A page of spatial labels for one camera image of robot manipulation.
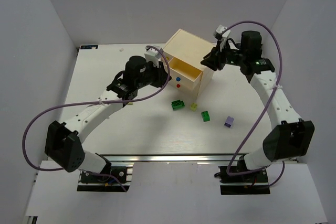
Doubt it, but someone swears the yellow knob drawer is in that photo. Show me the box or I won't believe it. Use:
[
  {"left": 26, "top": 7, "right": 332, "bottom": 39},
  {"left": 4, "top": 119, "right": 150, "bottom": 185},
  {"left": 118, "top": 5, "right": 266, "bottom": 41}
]
[{"left": 164, "top": 52, "right": 174, "bottom": 62}]

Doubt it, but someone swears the blue knob drawer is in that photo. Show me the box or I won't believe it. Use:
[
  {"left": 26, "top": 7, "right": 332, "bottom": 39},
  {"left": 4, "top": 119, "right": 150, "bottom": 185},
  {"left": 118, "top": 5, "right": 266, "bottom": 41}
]
[{"left": 169, "top": 58, "right": 203, "bottom": 89}]

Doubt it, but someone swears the cream drawer cabinet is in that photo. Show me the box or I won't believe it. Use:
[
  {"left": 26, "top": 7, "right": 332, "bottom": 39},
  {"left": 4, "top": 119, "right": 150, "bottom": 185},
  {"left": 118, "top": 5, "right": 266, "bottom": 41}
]
[{"left": 163, "top": 29, "right": 214, "bottom": 97}]

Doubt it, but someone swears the dark green square lego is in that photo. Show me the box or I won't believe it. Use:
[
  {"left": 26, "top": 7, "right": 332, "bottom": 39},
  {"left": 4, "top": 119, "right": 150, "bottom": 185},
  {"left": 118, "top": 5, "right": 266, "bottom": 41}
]
[{"left": 201, "top": 111, "right": 210, "bottom": 122}]

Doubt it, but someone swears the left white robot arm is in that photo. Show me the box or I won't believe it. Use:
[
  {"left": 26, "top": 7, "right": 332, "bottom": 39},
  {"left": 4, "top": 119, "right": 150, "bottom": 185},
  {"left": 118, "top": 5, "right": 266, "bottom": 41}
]
[{"left": 45, "top": 56, "right": 171, "bottom": 174}]

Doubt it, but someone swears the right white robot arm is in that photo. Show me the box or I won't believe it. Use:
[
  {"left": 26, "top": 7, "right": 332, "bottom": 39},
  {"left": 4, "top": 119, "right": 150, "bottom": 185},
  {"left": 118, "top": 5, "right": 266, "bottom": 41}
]
[{"left": 201, "top": 26, "right": 315, "bottom": 172}]

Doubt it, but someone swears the dark green long lego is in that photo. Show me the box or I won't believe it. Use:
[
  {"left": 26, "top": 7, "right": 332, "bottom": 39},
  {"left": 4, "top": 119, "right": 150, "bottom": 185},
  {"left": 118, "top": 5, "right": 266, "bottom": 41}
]
[{"left": 171, "top": 100, "right": 185, "bottom": 111}]

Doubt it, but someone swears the upper red knob drawer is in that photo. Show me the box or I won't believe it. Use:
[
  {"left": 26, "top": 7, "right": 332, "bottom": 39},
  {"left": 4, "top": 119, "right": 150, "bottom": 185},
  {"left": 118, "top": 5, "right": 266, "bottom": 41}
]
[{"left": 168, "top": 80, "right": 200, "bottom": 98}]

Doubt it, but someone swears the left blue label sticker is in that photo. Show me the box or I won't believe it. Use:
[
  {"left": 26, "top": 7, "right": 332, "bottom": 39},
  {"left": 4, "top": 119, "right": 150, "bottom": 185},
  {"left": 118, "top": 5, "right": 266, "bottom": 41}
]
[{"left": 80, "top": 45, "right": 98, "bottom": 50}]

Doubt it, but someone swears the pale lime square lego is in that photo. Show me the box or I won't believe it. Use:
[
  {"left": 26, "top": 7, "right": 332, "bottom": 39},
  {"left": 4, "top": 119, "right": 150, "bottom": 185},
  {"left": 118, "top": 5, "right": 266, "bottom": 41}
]
[{"left": 190, "top": 103, "right": 197, "bottom": 112}]

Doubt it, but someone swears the purple lego brick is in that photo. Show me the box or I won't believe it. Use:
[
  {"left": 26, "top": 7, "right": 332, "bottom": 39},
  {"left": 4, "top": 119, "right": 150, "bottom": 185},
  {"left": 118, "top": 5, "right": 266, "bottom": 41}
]
[{"left": 224, "top": 116, "right": 234, "bottom": 128}]

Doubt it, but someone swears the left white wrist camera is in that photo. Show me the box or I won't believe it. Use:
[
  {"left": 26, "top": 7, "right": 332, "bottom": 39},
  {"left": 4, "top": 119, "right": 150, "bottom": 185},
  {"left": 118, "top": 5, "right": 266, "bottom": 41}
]
[{"left": 144, "top": 46, "right": 163, "bottom": 68}]

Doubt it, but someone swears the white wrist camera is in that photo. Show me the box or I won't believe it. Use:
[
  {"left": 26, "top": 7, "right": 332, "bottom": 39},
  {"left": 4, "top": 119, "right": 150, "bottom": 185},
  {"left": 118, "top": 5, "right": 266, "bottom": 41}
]
[
  {"left": 214, "top": 25, "right": 231, "bottom": 51},
  {"left": 144, "top": 46, "right": 163, "bottom": 68}
]

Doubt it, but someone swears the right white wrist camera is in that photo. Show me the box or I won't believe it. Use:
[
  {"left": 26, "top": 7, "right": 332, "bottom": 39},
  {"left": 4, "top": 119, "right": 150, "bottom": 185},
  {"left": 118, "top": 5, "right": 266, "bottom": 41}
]
[{"left": 214, "top": 25, "right": 231, "bottom": 51}]

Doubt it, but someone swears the aluminium right rail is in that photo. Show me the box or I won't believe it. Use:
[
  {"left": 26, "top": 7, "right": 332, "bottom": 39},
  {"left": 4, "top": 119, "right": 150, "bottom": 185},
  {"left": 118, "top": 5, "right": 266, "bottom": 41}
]
[{"left": 256, "top": 43, "right": 294, "bottom": 154}]

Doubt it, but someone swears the aluminium rail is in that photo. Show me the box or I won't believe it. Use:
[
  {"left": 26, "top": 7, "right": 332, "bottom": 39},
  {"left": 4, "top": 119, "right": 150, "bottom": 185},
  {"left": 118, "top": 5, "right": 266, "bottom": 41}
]
[
  {"left": 93, "top": 154, "right": 233, "bottom": 163},
  {"left": 256, "top": 43, "right": 294, "bottom": 154}
]

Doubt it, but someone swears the aluminium front rail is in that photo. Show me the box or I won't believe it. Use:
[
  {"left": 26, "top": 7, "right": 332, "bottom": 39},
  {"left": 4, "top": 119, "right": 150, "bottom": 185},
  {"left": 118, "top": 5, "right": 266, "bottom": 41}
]
[{"left": 93, "top": 154, "right": 233, "bottom": 163}]

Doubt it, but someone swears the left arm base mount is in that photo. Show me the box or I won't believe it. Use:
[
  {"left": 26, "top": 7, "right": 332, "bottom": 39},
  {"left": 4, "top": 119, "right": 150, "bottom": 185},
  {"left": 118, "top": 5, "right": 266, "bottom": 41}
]
[{"left": 77, "top": 163, "right": 133, "bottom": 193}]

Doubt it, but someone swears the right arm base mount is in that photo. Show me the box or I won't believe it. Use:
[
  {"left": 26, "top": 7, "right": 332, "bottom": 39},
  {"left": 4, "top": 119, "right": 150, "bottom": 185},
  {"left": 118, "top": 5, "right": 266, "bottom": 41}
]
[{"left": 214, "top": 166, "right": 270, "bottom": 195}]

